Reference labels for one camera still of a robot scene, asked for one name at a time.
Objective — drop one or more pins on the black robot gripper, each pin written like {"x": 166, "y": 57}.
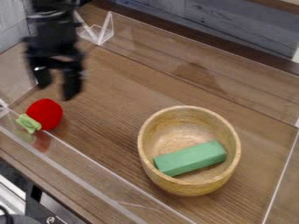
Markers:
{"x": 51, "y": 49}

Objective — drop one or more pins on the red plush tomato green stem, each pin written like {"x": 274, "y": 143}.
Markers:
{"x": 41, "y": 116}

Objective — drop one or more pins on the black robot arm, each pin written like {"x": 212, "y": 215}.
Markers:
{"x": 53, "y": 12}

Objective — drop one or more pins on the wooden bowl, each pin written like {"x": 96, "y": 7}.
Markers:
{"x": 176, "y": 128}

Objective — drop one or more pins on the green rectangular block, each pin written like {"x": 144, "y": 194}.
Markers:
{"x": 190, "y": 159}

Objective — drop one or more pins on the clear acrylic corner bracket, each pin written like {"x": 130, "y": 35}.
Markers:
{"x": 98, "y": 34}

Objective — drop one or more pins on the black metal table frame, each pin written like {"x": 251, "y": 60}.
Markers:
{"x": 45, "y": 209}

